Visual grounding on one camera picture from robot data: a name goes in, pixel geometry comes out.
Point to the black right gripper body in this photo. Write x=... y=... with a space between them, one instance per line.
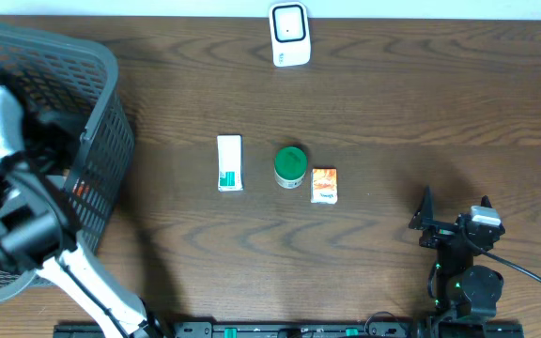
x=447 y=254

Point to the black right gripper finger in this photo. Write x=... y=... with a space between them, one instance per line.
x=423 y=217
x=485 y=202

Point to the orange small box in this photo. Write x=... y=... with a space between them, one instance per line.
x=324 y=186

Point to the green lid jar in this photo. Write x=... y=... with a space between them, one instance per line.
x=290 y=166

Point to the white Panadol box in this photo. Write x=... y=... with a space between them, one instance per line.
x=229 y=163

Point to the red Top chocolate bar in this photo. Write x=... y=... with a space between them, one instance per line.
x=77 y=188

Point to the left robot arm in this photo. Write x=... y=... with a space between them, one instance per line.
x=40 y=234

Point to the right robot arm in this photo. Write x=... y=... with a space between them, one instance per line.
x=465 y=292

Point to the white barcode scanner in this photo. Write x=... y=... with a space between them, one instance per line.
x=290 y=34

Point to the grey plastic basket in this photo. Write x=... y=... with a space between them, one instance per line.
x=75 y=125

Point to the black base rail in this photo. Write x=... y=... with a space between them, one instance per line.
x=380 y=328

